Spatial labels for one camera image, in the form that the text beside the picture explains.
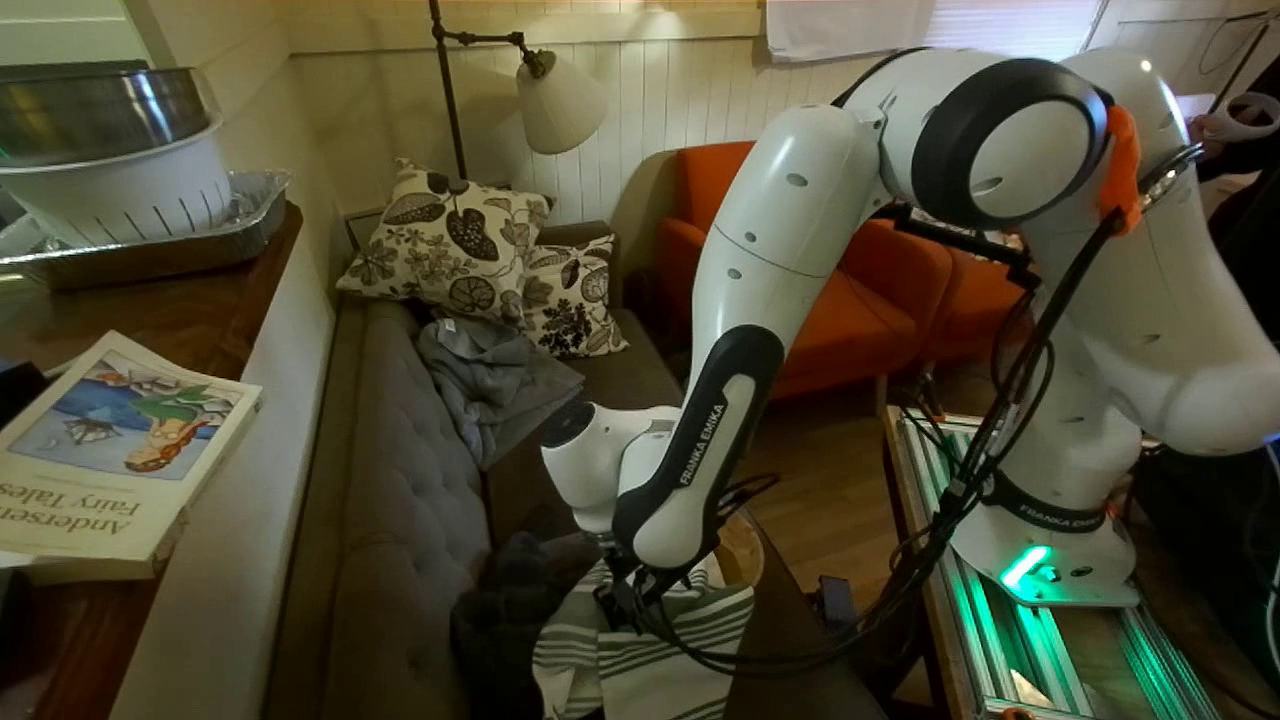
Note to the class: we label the small floral pillow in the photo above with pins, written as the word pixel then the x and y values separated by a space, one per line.
pixel 570 298

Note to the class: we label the round wooden bowl basket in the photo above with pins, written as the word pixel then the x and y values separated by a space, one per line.
pixel 740 554

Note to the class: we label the floor lamp white shade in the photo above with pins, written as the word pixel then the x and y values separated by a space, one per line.
pixel 559 101

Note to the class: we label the large floral pillow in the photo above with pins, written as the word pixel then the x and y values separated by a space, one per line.
pixel 453 246

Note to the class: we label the orange armchair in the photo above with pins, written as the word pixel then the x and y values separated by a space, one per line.
pixel 895 303

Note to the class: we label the metal dish rack tray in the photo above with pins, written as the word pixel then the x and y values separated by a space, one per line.
pixel 256 211

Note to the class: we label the wooden counter shelf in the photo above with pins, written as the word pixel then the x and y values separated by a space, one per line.
pixel 193 640

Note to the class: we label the dark brown sofa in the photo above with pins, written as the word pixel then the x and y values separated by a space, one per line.
pixel 392 530

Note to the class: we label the dark grey cloth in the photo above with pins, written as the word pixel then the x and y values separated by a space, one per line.
pixel 497 622

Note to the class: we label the grey blanket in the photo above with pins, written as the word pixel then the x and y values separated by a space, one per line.
pixel 495 382

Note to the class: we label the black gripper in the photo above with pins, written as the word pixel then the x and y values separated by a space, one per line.
pixel 632 595

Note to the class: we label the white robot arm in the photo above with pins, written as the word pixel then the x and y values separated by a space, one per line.
pixel 1080 182

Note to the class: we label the fairy tales book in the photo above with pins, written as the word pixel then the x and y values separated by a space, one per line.
pixel 106 463

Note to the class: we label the white striped towel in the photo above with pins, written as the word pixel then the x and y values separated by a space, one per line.
pixel 588 668

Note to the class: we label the metal pot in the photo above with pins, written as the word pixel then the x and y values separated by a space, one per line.
pixel 59 113

